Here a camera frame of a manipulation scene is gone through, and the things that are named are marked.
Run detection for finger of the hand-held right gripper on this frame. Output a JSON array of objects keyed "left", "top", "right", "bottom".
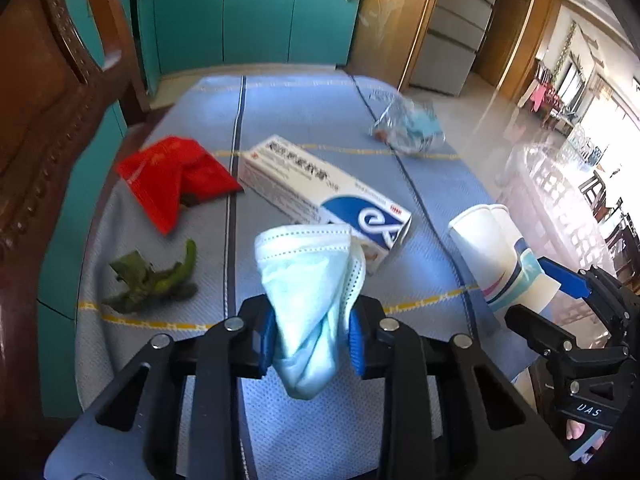
[
  {"left": 537, "top": 256, "right": 640, "bottom": 331},
  {"left": 504, "top": 305, "right": 576, "bottom": 361}
]

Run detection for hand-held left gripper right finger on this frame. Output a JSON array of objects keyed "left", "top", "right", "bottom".
[{"left": 345, "top": 296, "right": 576, "bottom": 480}]

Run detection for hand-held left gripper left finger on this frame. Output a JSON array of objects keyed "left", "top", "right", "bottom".
[{"left": 82, "top": 296, "right": 278, "bottom": 480}]

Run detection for light blue face mask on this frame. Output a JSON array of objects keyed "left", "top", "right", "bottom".
[{"left": 254, "top": 224, "right": 368, "bottom": 401}]

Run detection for white paper cup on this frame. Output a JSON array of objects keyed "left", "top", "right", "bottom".
[{"left": 447, "top": 203, "right": 562, "bottom": 317}]

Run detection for white plastic mesh basket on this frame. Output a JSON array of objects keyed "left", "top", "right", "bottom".
[{"left": 505, "top": 142, "right": 616, "bottom": 281}]

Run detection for green leaf scrap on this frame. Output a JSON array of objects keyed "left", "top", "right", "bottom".
[{"left": 101, "top": 239, "right": 198, "bottom": 315}]

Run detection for white and blue medicine box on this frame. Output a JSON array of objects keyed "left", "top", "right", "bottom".
[{"left": 236, "top": 134, "right": 413, "bottom": 275}]

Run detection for red paper packet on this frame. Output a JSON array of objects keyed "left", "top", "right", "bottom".
[{"left": 116, "top": 136, "right": 245, "bottom": 235}]

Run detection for clear plastic bag blue contents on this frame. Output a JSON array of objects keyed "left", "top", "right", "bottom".
[{"left": 369, "top": 95, "right": 446, "bottom": 155}]

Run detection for wooden stool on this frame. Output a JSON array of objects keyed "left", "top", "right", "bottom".
[{"left": 580, "top": 170, "right": 626, "bottom": 226}]

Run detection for wooden dining chairs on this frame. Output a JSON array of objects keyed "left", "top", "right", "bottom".
[{"left": 520, "top": 60, "right": 581, "bottom": 131}]

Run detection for teal side cabinets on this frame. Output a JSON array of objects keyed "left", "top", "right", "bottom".
[{"left": 37, "top": 0, "right": 161, "bottom": 418}]

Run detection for blue striped tablecloth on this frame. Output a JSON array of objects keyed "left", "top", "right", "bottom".
[{"left": 50, "top": 74, "right": 541, "bottom": 480}]

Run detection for brown wooden door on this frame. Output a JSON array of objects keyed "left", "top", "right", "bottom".
[{"left": 472, "top": 0, "right": 531, "bottom": 86}]

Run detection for grey refrigerator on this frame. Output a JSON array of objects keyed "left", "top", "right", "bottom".
[{"left": 409, "top": 0, "right": 506, "bottom": 97}]

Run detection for wood framed glass door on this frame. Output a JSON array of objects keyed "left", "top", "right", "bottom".
[{"left": 350, "top": 0, "right": 446, "bottom": 91}]

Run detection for teal lower cabinets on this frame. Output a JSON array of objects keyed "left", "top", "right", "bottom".
[{"left": 150, "top": 0, "right": 361, "bottom": 76}]

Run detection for carved wooden chair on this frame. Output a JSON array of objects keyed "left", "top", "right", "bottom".
[{"left": 0, "top": 0, "right": 153, "bottom": 421}]

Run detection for green wall vine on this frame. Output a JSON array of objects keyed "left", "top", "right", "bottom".
[{"left": 552, "top": 22, "right": 578, "bottom": 81}]

